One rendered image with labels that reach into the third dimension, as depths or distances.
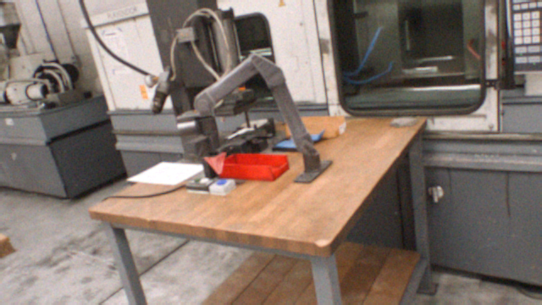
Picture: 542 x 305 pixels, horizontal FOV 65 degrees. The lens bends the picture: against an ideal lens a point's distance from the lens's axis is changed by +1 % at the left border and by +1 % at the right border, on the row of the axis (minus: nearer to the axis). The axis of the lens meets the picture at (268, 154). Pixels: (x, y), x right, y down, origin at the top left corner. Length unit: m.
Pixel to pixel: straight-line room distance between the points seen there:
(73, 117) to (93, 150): 0.40
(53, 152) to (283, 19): 3.02
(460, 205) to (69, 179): 3.74
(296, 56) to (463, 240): 1.26
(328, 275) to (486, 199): 1.18
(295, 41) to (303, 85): 0.24
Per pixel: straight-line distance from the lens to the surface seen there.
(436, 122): 2.08
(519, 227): 2.24
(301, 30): 2.31
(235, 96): 1.77
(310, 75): 2.32
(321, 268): 1.18
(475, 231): 2.29
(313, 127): 1.93
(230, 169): 1.61
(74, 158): 4.79
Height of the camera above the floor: 1.46
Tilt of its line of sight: 18 degrees down
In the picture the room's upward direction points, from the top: 11 degrees counter-clockwise
